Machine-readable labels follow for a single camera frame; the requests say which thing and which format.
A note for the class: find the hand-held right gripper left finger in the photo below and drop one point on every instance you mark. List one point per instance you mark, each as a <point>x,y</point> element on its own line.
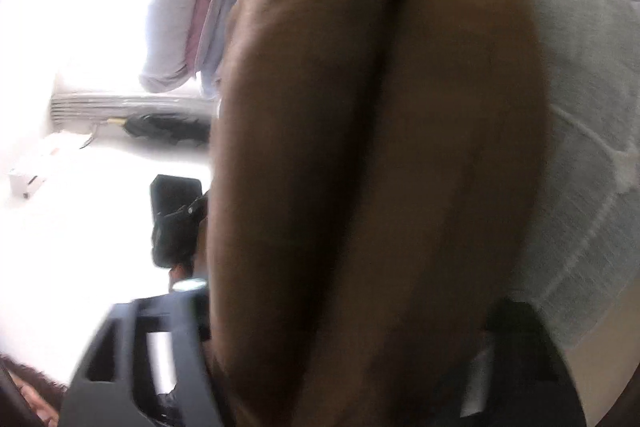
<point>125,322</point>

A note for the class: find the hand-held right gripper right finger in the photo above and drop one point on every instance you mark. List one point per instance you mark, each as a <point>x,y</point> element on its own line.
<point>525,332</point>

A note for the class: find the brown jacket with fur collar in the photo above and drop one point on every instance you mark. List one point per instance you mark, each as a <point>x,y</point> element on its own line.
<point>375,157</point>

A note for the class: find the dark hanging clothes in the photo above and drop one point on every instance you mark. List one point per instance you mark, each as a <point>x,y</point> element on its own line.
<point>165,127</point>

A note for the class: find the dark brown cloth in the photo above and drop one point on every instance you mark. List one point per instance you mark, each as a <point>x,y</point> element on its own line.
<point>30,387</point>

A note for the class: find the white box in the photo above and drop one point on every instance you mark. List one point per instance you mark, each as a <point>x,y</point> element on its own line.
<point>30,179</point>

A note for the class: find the grey folded duvet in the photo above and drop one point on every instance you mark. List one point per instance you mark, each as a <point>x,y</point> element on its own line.
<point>175,7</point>

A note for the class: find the grey checked bedspread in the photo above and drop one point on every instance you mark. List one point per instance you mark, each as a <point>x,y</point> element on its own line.
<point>575,132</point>

